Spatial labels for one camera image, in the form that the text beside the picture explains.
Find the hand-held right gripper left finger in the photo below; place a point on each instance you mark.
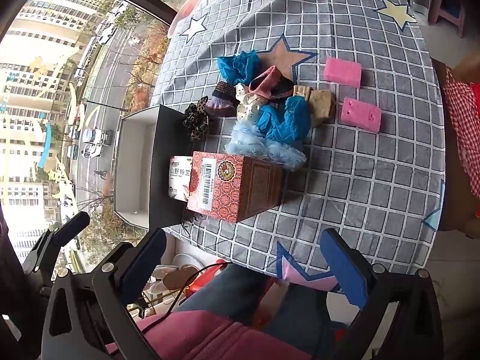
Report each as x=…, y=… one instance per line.
x=146, y=262

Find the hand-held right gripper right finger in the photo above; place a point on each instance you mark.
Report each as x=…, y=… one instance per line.
x=345, y=270

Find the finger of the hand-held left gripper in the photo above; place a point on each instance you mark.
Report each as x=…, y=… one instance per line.
x=71, y=225

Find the white cardboard box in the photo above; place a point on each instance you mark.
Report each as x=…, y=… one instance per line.
x=135, y=165

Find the leopard print scrunchie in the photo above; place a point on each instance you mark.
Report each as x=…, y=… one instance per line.
x=195, y=120

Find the pink sponge with holes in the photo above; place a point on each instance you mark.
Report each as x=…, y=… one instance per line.
x=362, y=116

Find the light blue fluffy cloth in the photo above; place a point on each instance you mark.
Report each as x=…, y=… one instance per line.
x=247, y=142

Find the blue plastic shoe cover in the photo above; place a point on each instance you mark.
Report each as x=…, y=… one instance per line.
x=236, y=67
x=285, y=123

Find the purple knitted headband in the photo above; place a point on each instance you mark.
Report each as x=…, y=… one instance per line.
x=221, y=105

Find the cream polka dot scrunchie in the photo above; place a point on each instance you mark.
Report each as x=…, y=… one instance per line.
x=247, y=112

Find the plain pink sponge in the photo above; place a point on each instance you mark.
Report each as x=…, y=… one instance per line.
x=343, y=71

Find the pink knitted headband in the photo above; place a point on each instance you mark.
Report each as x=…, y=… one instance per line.
x=266, y=80

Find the tan slipper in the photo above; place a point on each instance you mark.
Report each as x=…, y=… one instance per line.
x=180, y=277

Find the white slipper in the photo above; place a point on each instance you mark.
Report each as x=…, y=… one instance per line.
x=183, y=259

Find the grey checked star blanket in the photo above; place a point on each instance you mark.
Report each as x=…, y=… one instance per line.
x=356, y=195

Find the floral tissue pack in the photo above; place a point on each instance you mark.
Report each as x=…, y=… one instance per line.
x=179, y=178

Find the person's jeans leg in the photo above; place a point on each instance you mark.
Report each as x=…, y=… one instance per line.
x=232, y=292

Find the person's pink sweater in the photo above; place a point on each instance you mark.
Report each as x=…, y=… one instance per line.
x=210, y=341

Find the red patterned box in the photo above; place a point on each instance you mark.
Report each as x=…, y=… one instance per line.
x=240, y=183

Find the red checked cloth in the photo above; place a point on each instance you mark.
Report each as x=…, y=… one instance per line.
x=465, y=120

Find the pink plastic basin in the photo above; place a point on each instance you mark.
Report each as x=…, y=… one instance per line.
x=187, y=3

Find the pink plastic stool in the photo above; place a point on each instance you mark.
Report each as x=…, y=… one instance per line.
x=437, y=11

